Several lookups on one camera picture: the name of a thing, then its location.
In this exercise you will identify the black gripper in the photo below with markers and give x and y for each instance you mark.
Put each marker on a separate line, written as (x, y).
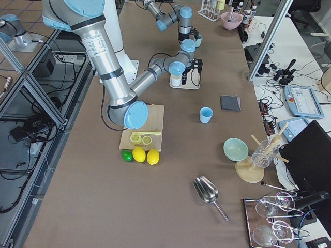
(184, 75)
(194, 34)

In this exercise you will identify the green cup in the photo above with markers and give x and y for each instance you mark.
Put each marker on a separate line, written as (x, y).
(198, 41)

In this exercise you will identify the cream yellow cup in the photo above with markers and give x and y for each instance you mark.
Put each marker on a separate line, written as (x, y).
(175, 81)

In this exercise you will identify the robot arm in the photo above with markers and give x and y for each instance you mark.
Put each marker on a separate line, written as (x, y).
(96, 23)
(179, 14)

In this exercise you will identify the cream rabbit tray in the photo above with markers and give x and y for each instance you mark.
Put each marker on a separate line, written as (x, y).
(192, 81)

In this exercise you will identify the wine glass rack tray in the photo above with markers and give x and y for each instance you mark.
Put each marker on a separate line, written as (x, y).
(268, 220)

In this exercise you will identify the metal tube in bowl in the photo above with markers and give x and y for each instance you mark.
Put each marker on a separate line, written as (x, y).
(230, 14)

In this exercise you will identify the yellow plastic cup on rack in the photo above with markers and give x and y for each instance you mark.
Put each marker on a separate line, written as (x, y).
(220, 4)

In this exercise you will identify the blue cup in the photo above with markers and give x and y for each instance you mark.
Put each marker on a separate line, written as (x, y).
(206, 114)

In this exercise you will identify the pink bowl with ice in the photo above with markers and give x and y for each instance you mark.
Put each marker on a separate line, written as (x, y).
(236, 20)

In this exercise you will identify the grey folded cloth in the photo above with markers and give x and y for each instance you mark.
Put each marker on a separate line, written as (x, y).
(230, 103)

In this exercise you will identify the black headset device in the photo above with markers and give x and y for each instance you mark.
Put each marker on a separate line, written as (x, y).
(251, 52)

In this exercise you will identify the yellow toy knife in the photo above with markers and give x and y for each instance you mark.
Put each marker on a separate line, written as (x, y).
(147, 133)

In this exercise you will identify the bamboo cutting board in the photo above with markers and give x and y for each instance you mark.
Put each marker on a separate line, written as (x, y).
(153, 124)

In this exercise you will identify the lemon slice lower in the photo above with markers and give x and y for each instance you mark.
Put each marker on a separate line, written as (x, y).
(147, 140)

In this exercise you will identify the lemon slice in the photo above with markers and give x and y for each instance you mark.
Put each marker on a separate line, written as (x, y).
(135, 139)
(147, 140)

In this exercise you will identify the lemon slice upper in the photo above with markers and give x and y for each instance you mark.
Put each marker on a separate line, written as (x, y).
(135, 139)

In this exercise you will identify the whole lemon outer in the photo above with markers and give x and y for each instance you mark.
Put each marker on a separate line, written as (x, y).
(153, 157)

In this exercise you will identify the green bowl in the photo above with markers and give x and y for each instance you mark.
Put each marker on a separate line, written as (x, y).
(235, 149)

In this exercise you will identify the whole lemon near lime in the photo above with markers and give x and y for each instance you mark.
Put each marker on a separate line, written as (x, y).
(139, 154)

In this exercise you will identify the green lime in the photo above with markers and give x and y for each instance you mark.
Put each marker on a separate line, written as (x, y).
(127, 155)

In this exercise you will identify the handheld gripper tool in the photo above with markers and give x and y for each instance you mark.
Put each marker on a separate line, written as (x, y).
(285, 76)

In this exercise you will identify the glass cup on stand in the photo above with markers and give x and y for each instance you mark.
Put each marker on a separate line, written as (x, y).
(265, 153)

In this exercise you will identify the wooden mug tree stand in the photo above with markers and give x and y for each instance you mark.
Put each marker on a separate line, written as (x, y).
(251, 169)

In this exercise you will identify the metal scoop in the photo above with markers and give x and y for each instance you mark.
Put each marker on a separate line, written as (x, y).
(208, 193)

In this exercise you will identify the teach pendant front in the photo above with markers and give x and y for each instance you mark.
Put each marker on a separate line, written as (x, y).
(302, 101)

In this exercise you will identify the teach pendant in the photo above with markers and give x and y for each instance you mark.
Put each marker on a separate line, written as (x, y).
(294, 127)
(302, 101)

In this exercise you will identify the teach pendant rear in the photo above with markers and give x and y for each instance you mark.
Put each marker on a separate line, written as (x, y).
(294, 127)

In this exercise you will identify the black monitor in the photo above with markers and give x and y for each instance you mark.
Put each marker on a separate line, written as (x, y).
(309, 158)

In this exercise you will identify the white wire dish rack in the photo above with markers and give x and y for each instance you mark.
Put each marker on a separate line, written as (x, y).
(209, 10)

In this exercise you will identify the aluminium frame post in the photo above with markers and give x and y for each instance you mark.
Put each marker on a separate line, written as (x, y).
(274, 26)

